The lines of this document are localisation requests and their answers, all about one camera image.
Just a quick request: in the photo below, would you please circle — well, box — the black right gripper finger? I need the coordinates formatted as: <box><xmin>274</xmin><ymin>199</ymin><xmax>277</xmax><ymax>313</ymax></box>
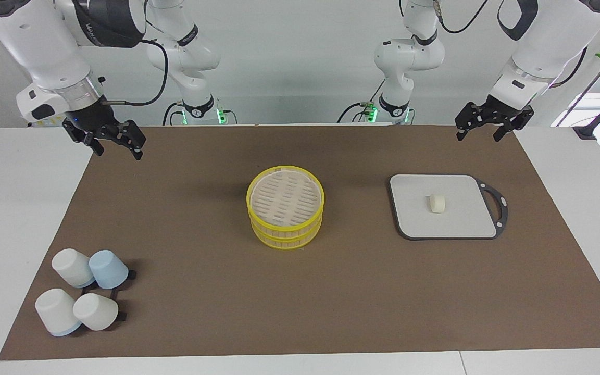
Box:
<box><xmin>123</xmin><ymin>120</ymin><xmax>147</xmax><ymax>160</ymax></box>
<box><xmin>84</xmin><ymin>130</ymin><xmax>105</xmax><ymax>157</ymax></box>

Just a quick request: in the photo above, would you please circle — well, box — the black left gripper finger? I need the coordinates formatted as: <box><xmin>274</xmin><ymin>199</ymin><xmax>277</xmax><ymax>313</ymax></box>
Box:
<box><xmin>493</xmin><ymin>118</ymin><xmax>520</xmax><ymax>143</ymax></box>
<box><xmin>455</xmin><ymin>103</ymin><xmax>481</xmax><ymax>142</ymax></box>

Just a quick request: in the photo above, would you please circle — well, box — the yellow bamboo steamer tier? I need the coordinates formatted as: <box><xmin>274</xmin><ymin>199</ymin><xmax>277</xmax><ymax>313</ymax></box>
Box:
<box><xmin>246</xmin><ymin>166</ymin><xmax>326</xmax><ymax>231</ymax></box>

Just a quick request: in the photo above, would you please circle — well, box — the beige perforated steamer liner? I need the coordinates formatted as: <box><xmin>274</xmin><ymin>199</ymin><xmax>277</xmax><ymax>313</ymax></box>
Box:
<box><xmin>252</xmin><ymin>169</ymin><xmax>322</xmax><ymax>226</ymax></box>

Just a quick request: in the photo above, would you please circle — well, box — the yellow bamboo steamer base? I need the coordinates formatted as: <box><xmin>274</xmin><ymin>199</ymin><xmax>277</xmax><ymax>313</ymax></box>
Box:
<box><xmin>251</xmin><ymin>212</ymin><xmax>324</xmax><ymax>251</ymax></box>

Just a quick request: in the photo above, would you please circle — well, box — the white box yellow label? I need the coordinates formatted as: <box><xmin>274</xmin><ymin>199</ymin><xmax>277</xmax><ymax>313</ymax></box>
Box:
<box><xmin>27</xmin><ymin>116</ymin><xmax>67</xmax><ymax>129</ymax></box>

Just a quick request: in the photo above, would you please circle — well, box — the grey cutting board black rim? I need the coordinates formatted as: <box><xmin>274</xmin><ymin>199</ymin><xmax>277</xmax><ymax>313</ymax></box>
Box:
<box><xmin>389</xmin><ymin>174</ymin><xmax>509</xmax><ymax>241</ymax></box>

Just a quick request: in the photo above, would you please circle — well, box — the light blue plastic cup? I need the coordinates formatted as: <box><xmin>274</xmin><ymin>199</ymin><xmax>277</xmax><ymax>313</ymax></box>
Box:
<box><xmin>89</xmin><ymin>250</ymin><xmax>129</xmax><ymax>290</ymax></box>

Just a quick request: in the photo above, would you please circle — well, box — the black cup rack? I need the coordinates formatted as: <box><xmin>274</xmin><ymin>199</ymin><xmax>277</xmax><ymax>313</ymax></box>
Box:
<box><xmin>71</xmin><ymin>268</ymin><xmax>138</xmax><ymax>335</ymax></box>

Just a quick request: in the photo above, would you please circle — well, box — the white cup blue rim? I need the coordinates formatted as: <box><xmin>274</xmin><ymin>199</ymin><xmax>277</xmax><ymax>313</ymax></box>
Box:
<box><xmin>35</xmin><ymin>289</ymin><xmax>82</xmax><ymax>336</ymax></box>

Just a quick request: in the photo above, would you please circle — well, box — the brown table mat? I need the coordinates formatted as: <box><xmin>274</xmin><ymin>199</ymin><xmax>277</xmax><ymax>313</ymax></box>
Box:
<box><xmin>0</xmin><ymin>124</ymin><xmax>600</xmax><ymax>361</ymax></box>

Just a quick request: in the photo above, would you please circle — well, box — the black right base cable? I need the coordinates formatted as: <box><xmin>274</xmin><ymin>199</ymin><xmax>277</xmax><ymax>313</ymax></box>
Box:
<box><xmin>162</xmin><ymin>101</ymin><xmax>186</xmax><ymax>126</ymax></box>

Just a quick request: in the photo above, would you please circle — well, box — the black base cable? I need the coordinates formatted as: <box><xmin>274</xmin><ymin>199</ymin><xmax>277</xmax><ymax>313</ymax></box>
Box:
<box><xmin>162</xmin><ymin>101</ymin><xmax>186</xmax><ymax>126</ymax></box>
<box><xmin>337</xmin><ymin>78</ymin><xmax>387</xmax><ymax>124</ymax></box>

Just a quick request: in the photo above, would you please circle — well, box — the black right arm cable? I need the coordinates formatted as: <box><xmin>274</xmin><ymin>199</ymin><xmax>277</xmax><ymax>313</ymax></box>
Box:
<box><xmin>101</xmin><ymin>39</ymin><xmax>169</xmax><ymax>107</ymax></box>

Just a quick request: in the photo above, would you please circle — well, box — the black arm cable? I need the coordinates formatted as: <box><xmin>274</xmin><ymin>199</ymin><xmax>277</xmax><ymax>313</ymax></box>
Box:
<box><xmin>433</xmin><ymin>0</ymin><xmax>590</xmax><ymax>89</ymax></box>
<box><xmin>101</xmin><ymin>39</ymin><xmax>169</xmax><ymax>107</ymax></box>

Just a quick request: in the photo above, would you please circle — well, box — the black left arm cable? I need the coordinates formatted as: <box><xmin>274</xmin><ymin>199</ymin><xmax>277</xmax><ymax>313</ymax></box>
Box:
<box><xmin>433</xmin><ymin>0</ymin><xmax>590</xmax><ymax>89</ymax></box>

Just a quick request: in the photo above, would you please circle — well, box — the black left base cable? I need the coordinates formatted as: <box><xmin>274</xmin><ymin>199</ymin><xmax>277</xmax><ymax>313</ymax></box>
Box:
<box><xmin>337</xmin><ymin>78</ymin><xmax>387</xmax><ymax>124</ymax></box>

